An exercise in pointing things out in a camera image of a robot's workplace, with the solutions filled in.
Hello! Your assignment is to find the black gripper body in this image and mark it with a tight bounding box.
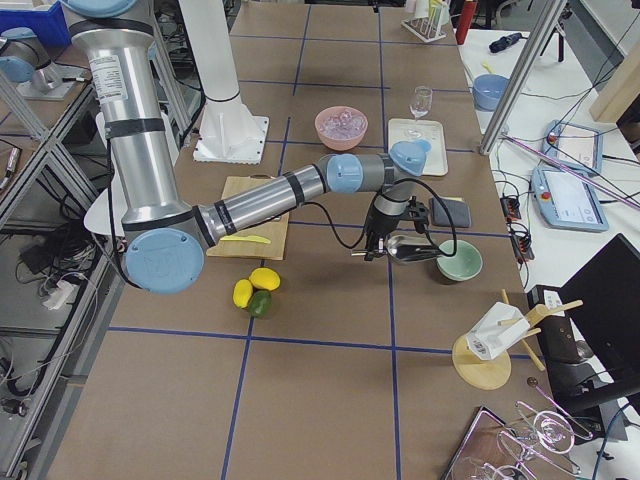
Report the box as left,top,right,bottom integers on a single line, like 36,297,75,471
365,196,428,247

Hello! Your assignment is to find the silver metal ice scoop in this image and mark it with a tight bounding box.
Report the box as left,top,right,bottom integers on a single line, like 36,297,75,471
351,234,442,265

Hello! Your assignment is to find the pink bowl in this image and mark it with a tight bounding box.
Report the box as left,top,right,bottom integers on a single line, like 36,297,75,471
314,106,368,151

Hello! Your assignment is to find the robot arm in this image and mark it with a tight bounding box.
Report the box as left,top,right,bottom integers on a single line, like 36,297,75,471
62,1,437,294

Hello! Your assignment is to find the light blue plastic cup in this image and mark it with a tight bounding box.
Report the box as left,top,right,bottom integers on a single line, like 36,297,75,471
414,139,432,153

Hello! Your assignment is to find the pile of clear ice cubes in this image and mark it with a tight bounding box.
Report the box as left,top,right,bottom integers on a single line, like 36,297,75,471
319,110,365,140

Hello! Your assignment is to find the green ceramic bowl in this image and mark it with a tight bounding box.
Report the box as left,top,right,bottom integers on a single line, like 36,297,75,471
436,240,484,282

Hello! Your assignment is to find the cream bear tray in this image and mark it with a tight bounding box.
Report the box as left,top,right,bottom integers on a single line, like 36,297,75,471
387,118,448,176

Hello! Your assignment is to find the wooden cutting board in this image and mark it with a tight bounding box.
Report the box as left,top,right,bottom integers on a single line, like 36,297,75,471
206,175,289,260

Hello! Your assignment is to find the white carton on stand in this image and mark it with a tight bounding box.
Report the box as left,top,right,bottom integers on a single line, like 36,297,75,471
464,302,530,361

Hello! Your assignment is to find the yellow lemon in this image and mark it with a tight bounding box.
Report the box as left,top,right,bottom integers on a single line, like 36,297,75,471
249,267,281,291
232,279,254,309

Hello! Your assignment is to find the clear wine glass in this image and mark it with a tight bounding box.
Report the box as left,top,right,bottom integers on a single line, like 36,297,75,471
405,85,433,139

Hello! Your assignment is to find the wooden mug tree stand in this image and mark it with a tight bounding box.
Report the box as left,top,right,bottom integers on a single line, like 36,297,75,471
452,290,583,390

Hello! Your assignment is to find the yellow plastic knife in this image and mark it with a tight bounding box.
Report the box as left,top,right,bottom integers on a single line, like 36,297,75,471
220,234,271,245

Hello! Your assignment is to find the near teach pendant tablet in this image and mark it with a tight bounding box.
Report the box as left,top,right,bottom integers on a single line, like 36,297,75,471
531,166,609,232

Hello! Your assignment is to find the teach pendant tablet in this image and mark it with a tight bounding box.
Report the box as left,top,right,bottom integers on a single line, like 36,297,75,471
542,120,603,175
531,166,609,232

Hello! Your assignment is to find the blue bowl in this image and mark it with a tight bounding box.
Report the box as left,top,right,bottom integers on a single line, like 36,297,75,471
472,74,509,111

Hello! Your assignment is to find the yellow plastic spoon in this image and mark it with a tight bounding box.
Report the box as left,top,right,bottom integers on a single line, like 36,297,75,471
481,61,496,74

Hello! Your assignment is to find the black monitor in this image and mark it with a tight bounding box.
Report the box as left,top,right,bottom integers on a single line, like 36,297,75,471
527,233,639,413

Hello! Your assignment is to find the far teach pendant tablet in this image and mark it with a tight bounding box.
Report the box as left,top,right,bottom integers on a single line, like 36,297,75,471
542,120,603,175

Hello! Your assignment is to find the red cylinder bottle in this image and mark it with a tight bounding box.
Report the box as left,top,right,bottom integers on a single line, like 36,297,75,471
455,0,477,45

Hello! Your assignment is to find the white chair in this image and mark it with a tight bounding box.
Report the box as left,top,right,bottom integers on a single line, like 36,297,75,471
84,186,128,237

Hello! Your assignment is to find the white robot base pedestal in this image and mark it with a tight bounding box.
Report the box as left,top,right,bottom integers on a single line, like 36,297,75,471
179,0,269,165

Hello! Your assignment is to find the white wire cup rack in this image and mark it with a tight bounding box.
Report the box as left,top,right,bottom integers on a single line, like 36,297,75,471
401,0,450,43

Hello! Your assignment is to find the aluminium frame post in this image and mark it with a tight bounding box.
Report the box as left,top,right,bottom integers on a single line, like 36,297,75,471
479,0,566,156

